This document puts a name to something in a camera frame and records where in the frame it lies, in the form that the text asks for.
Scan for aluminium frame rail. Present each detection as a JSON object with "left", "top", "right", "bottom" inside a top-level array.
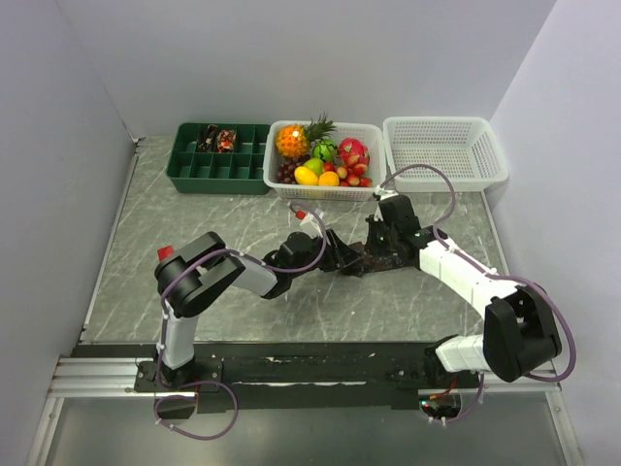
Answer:
[{"left": 48, "top": 357, "right": 145, "bottom": 398}]

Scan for green compartment tray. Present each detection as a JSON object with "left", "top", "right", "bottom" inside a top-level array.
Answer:
[{"left": 166, "top": 122, "right": 270, "bottom": 195}]

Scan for brown floral necktie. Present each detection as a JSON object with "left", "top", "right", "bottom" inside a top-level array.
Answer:
[{"left": 341, "top": 242, "right": 419, "bottom": 278}]

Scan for toy dragon fruit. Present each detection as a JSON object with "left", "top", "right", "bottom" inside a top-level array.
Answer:
[{"left": 338, "top": 138, "right": 370, "bottom": 167}]

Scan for toy watermelon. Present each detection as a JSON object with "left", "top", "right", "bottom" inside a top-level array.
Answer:
[{"left": 311, "top": 139, "right": 339, "bottom": 162}]

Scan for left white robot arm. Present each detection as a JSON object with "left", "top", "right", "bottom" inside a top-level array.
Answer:
[{"left": 154, "top": 229, "right": 364, "bottom": 390}]

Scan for red toothpaste box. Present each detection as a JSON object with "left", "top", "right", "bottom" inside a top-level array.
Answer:
[{"left": 157, "top": 245, "right": 175, "bottom": 263}]

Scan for toy orange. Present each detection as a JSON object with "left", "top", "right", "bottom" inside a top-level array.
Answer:
[{"left": 317, "top": 171, "right": 341, "bottom": 186}]

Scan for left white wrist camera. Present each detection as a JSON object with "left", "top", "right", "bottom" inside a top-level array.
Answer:
[{"left": 295, "top": 210, "right": 322, "bottom": 238}]

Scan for dark rolled tie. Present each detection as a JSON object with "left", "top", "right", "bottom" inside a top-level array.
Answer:
[{"left": 196, "top": 124, "right": 219, "bottom": 152}]

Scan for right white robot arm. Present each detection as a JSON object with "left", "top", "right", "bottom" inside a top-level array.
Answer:
[{"left": 365, "top": 188, "right": 562, "bottom": 387}]

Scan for toy pineapple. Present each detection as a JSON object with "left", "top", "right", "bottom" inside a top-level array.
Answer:
[{"left": 276, "top": 114, "right": 336, "bottom": 158}]

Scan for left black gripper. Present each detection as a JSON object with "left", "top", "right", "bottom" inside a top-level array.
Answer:
[{"left": 290, "top": 229, "right": 363, "bottom": 280}]

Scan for white fruit basket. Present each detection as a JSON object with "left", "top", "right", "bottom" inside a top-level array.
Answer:
[{"left": 263, "top": 120, "right": 386, "bottom": 201}]

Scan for toy green apple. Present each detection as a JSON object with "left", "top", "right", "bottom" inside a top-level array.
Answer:
[{"left": 304, "top": 157, "right": 324, "bottom": 177}]

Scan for toy purple grapes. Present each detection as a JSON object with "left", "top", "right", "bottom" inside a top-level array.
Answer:
[{"left": 277, "top": 154, "right": 310, "bottom": 184}]

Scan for empty white basket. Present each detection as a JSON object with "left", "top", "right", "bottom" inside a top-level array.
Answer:
[{"left": 383, "top": 116, "right": 508, "bottom": 193}]

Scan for red patterned rolled tie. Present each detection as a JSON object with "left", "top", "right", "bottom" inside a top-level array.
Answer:
[{"left": 215, "top": 128, "right": 237, "bottom": 153}]

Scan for toy yellow mango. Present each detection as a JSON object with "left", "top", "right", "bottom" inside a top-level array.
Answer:
[{"left": 294, "top": 166, "right": 319, "bottom": 185}]

